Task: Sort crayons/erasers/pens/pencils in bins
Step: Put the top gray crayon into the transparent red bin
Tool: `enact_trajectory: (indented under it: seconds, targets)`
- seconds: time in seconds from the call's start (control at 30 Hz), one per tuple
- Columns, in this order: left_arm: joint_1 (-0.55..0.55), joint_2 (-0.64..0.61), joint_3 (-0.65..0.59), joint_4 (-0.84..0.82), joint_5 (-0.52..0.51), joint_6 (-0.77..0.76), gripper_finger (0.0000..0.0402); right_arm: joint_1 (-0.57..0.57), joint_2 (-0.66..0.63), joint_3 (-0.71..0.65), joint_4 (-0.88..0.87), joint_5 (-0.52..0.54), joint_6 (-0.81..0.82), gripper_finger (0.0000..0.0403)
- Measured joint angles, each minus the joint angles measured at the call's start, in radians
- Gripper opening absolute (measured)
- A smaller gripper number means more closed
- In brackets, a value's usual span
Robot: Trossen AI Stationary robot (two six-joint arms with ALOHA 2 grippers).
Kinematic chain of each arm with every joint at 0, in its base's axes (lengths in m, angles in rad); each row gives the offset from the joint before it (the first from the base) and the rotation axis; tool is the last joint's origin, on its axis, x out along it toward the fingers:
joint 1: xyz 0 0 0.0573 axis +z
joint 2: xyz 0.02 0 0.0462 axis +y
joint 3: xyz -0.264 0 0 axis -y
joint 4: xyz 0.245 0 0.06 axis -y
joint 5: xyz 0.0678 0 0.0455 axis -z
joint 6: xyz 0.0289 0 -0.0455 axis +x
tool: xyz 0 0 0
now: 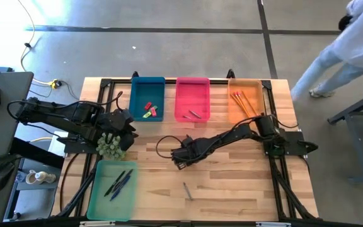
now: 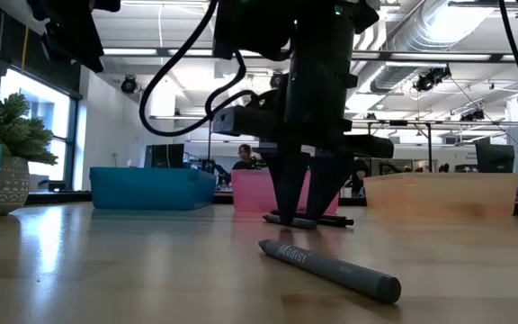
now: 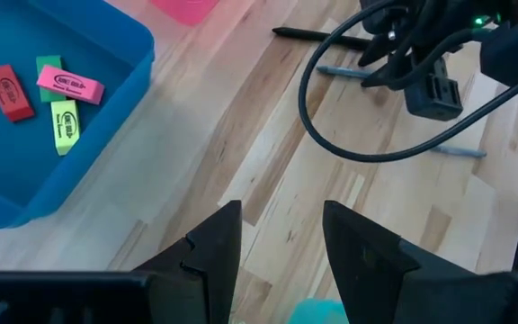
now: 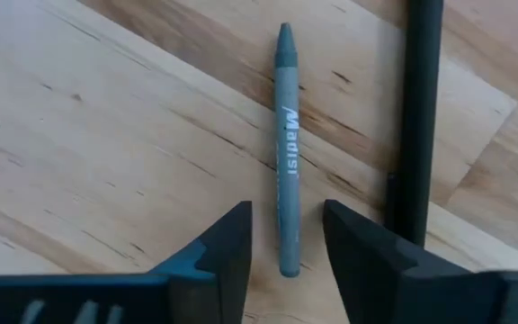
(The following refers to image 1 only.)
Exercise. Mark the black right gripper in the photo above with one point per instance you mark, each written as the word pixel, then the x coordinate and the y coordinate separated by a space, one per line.
pixel 187 151

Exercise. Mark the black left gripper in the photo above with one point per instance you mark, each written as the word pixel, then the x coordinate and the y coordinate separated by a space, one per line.
pixel 115 122

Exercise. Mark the yellow eraser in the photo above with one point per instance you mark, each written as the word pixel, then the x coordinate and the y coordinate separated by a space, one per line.
pixel 147 115

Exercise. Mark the purple pen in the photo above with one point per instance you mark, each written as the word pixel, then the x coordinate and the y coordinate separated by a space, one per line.
pixel 125 178

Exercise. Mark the grey crayon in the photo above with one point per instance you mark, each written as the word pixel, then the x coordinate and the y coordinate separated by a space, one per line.
pixel 195 114

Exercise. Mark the slim black pen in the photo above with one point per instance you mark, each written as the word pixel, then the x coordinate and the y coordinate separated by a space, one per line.
pixel 114 183

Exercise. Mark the blue pen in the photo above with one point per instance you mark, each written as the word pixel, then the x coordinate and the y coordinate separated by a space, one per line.
pixel 120 188

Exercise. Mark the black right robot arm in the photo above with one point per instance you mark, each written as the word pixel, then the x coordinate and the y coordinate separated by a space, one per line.
pixel 232 137

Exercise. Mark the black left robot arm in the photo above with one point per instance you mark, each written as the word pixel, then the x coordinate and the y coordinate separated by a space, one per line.
pixel 58 115

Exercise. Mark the green potted succulent plant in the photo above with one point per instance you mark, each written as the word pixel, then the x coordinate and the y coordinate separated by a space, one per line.
pixel 109 151

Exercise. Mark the blue plastic bin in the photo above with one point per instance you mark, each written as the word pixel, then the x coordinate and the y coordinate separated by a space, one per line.
pixel 143 91

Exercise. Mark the pink plastic bin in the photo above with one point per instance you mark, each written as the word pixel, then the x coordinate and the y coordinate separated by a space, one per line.
pixel 191 94

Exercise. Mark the orange plastic bin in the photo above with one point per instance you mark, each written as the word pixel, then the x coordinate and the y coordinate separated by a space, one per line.
pixel 233 113

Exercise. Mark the green plastic bin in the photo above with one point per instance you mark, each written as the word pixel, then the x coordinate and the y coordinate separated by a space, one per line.
pixel 106 208

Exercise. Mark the yellow power plug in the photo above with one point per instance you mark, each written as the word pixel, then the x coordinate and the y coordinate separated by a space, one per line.
pixel 55 84

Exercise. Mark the black desk support beam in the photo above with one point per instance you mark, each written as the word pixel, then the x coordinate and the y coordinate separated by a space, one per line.
pixel 36 153

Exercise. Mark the grey desk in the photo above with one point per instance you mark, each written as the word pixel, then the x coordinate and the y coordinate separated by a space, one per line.
pixel 8 126

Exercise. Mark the black computer mouse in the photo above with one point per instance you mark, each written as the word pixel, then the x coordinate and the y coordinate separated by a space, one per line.
pixel 2 176

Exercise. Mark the grey metal table legs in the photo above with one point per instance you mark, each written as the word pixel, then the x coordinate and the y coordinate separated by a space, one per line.
pixel 360 151

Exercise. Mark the person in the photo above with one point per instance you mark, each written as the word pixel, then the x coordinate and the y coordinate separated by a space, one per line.
pixel 361 41

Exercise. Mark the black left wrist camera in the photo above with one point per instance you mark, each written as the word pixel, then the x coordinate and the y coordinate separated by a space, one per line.
pixel 126 143

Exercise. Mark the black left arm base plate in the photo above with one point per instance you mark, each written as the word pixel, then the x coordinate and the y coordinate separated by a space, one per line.
pixel 74 147

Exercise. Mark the black aluminium table frame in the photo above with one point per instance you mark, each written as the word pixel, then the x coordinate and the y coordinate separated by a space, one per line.
pixel 169 81

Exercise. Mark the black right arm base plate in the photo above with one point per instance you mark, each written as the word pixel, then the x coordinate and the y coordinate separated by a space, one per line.
pixel 298 148

